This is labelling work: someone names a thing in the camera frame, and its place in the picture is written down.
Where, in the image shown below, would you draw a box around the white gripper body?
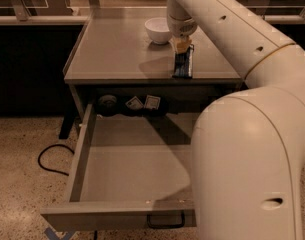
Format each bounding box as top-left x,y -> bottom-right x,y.
167,15 -> 198,37

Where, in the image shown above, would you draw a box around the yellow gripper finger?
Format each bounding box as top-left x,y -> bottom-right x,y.
172,36 -> 192,54

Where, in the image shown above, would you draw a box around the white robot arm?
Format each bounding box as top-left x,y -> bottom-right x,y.
168,0 -> 305,240

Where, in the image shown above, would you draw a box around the grey counter cabinet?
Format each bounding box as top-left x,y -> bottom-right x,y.
65,8 -> 246,117

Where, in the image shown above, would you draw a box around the grey open drawer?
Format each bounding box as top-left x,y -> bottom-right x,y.
41,102 -> 198,231

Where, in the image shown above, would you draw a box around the white ceramic bowl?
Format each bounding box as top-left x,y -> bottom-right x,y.
145,17 -> 172,44

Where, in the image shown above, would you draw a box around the right black puck with card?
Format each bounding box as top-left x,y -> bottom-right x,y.
144,95 -> 168,116

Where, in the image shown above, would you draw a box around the black puck with card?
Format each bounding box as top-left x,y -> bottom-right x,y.
144,95 -> 168,116
120,96 -> 144,116

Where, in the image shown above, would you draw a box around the left black puck with card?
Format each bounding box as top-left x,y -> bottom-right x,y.
120,96 -> 144,116

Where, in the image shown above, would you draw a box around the round black white device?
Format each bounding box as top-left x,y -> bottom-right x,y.
96,95 -> 117,116

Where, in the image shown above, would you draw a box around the left dark cabinet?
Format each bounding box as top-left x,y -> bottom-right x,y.
0,22 -> 83,116

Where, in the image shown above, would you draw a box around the blue floor tape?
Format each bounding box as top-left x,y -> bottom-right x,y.
44,227 -> 74,240

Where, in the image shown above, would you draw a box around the black floor cable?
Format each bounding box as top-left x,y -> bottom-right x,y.
37,143 -> 75,177

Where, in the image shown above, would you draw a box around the black drawer handle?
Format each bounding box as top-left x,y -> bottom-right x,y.
146,212 -> 185,230

